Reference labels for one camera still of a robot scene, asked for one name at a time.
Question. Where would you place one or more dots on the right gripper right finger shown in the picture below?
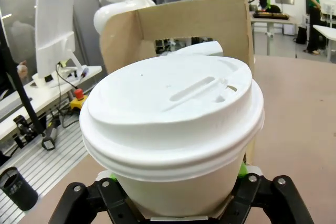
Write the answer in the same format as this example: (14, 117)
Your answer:
(275, 203)

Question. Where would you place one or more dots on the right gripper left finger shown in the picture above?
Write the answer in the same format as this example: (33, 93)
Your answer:
(99, 203)

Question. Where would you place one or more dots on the white paper cup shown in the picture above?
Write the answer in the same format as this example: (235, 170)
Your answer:
(178, 195)

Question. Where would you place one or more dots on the white plastic cup lid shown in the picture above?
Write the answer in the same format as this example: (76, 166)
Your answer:
(168, 119)

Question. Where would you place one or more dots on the brown cardboard cup carrier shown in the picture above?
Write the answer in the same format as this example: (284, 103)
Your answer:
(183, 19)

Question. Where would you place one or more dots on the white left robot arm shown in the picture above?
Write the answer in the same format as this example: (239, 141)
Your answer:
(123, 1)

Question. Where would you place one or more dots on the black mesh pen holder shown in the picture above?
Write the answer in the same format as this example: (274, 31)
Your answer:
(18, 190)

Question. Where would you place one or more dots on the grey black handheld device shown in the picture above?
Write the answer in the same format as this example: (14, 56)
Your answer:
(51, 136)

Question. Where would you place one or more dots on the black table clamp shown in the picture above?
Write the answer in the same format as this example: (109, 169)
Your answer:
(23, 129)

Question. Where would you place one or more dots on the red yellow emergency stop button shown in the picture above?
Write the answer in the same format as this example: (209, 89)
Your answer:
(78, 99)

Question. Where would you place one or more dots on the white side table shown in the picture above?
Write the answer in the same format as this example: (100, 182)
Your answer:
(39, 98)

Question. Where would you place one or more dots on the black stand pole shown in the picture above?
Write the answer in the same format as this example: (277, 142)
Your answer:
(21, 85)

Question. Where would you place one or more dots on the black bag on floor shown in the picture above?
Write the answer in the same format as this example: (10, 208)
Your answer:
(301, 35)

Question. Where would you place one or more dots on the white workbench table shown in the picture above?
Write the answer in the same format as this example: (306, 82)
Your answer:
(325, 32)

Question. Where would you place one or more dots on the white computer monitor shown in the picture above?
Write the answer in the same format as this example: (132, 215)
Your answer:
(53, 30)

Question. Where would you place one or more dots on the long white background table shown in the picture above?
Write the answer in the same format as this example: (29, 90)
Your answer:
(273, 20)

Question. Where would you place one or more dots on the person in green shirt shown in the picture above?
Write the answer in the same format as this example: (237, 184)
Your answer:
(313, 11)

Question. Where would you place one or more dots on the grooved aluminium base plate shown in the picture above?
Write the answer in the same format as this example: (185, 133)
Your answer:
(52, 171)

